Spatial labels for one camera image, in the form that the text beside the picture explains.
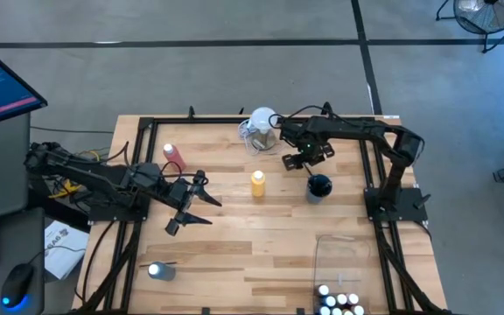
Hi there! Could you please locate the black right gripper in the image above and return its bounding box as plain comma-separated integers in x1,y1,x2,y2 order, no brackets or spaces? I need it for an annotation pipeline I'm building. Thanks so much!
280,117,336,172

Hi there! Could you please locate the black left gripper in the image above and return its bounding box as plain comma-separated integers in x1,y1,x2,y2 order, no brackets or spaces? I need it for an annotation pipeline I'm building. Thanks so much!
164,169,223,237

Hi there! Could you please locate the grey-blue plastic cup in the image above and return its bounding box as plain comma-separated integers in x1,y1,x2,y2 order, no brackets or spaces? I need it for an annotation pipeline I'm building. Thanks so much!
306,173,333,205

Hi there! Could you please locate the tall red paint bottle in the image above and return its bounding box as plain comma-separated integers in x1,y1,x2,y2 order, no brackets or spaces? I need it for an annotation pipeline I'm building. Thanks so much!
162,143,188,173

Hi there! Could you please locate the tall yellow paint bottle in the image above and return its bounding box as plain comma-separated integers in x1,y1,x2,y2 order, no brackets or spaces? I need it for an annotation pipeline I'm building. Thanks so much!
251,170,267,198

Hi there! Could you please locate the tall grey-blue paint bottle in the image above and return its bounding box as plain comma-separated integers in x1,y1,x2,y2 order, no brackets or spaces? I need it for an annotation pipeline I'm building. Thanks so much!
147,261,177,282

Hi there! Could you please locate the white mushroom lamp metal base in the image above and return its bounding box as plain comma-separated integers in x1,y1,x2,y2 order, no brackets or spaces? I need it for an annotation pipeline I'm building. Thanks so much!
248,106,279,151

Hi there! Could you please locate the clear plastic bin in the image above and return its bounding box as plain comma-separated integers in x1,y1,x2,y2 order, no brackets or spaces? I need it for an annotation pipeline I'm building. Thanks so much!
312,234,374,315

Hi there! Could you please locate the white paper booklet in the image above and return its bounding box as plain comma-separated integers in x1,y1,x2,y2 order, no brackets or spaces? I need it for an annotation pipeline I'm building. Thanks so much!
44,220,90,281

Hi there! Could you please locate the black computer mouse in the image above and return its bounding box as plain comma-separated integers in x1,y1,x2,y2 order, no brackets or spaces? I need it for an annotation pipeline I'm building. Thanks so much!
0,262,35,309

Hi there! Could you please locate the black floor fan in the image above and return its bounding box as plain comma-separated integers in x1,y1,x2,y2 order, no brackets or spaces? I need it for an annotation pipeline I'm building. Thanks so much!
435,0,504,54

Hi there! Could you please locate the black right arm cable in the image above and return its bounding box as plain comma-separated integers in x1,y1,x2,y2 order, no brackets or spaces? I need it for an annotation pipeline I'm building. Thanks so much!
268,104,336,129

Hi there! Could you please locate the black left camera cable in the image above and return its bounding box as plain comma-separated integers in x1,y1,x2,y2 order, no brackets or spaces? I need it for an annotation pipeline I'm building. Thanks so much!
158,160,209,185

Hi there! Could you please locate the black aluminium table frame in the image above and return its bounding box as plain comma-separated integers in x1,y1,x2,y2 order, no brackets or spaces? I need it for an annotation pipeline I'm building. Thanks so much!
72,104,450,315

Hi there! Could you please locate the white lamp cable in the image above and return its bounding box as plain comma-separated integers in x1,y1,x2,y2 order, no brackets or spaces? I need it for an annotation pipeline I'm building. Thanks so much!
237,120,288,155

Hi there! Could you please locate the yellow cable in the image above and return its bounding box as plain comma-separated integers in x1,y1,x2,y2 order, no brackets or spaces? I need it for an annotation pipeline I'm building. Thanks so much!
48,150,102,200

